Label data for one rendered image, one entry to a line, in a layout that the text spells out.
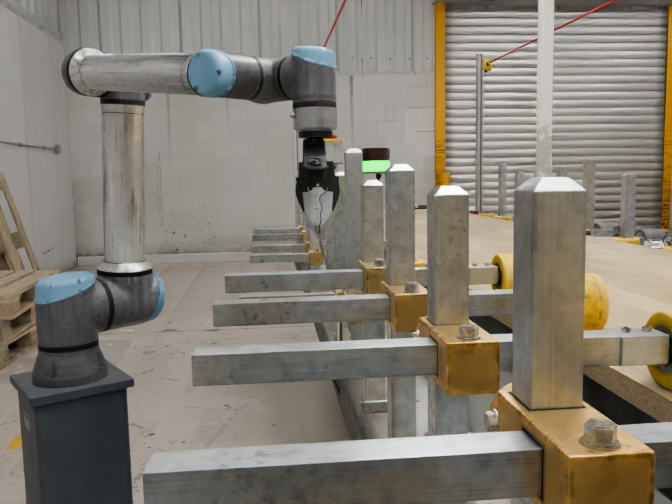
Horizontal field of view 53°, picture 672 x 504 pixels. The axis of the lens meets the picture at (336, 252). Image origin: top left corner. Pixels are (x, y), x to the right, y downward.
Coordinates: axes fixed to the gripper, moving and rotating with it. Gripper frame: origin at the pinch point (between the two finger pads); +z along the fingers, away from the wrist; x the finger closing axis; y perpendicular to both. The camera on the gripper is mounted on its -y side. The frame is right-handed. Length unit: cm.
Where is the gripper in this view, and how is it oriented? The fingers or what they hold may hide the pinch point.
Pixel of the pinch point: (318, 228)
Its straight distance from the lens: 140.7
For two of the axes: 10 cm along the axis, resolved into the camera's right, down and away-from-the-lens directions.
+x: -9.9, 0.3, -1.0
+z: 0.2, 9.9, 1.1
